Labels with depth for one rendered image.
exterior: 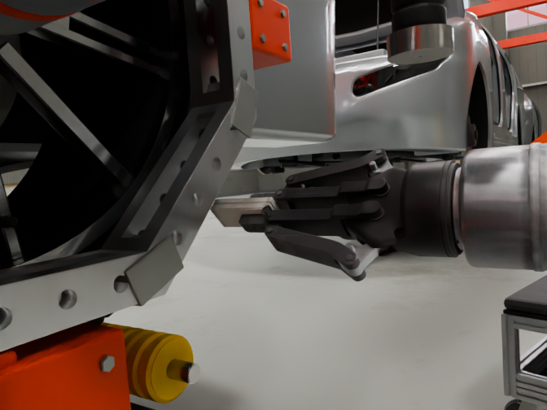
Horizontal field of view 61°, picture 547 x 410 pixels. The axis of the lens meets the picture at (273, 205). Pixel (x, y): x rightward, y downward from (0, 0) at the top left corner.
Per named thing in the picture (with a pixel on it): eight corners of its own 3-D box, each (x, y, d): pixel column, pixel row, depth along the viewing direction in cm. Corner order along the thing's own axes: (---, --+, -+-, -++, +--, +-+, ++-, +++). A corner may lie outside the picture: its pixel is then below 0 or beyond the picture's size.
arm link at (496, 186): (551, 199, 38) (473, 201, 41) (546, 114, 32) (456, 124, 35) (552, 297, 33) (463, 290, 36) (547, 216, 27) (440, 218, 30)
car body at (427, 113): (396, 166, 747) (391, 66, 737) (527, 156, 648) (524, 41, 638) (185, 179, 331) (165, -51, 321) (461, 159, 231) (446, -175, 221)
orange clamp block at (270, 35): (200, 61, 55) (245, 72, 63) (255, 48, 51) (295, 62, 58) (195, 1, 54) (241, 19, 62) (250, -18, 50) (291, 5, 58)
